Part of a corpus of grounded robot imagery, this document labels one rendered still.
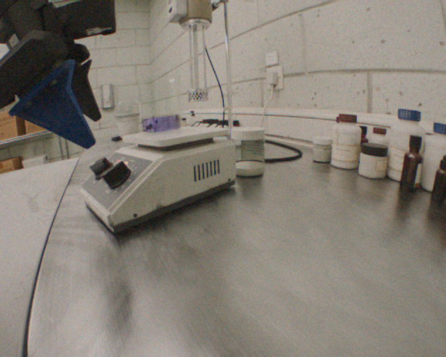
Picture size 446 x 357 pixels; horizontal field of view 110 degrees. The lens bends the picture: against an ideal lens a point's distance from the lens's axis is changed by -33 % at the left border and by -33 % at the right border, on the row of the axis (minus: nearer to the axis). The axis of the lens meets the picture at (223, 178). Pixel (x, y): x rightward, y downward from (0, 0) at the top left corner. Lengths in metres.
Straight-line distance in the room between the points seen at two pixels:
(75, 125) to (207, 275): 0.16
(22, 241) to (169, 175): 0.20
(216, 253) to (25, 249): 0.21
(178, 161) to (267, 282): 0.17
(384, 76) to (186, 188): 0.54
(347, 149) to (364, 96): 0.22
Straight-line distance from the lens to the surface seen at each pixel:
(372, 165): 0.44
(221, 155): 0.32
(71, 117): 0.20
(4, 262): 0.28
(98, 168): 0.32
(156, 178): 0.26
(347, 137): 0.47
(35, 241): 0.30
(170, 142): 0.27
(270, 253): 0.20
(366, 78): 0.66
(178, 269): 0.19
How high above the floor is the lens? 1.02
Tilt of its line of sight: 18 degrees down
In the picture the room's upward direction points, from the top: 2 degrees counter-clockwise
